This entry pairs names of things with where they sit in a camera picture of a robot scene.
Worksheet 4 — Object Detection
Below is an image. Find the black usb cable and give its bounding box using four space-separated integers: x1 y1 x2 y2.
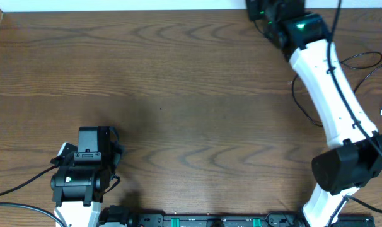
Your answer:
291 51 382 128

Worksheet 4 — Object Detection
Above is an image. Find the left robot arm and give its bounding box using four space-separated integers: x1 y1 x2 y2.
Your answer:
50 126 124 227

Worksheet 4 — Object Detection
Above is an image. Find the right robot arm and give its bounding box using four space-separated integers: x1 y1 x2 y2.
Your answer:
246 0 382 226

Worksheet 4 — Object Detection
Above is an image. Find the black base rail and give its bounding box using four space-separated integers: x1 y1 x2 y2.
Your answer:
98 204 375 227

